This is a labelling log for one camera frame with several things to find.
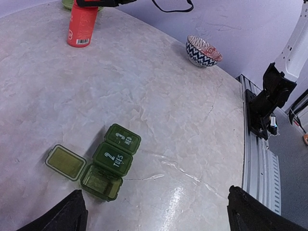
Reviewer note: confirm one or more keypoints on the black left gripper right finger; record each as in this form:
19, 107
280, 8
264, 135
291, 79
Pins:
248, 214

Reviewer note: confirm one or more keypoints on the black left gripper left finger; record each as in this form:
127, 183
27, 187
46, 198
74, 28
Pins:
70, 214

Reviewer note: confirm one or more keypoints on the green pill organizer box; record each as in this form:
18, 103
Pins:
111, 161

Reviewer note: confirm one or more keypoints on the orange pill bottle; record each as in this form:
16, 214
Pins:
81, 26

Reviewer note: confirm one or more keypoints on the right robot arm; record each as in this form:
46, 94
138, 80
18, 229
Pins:
140, 41

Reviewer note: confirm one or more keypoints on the green plate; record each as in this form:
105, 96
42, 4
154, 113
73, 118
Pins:
68, 4

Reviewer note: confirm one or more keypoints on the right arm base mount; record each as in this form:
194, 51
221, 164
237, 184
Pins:
260, 108

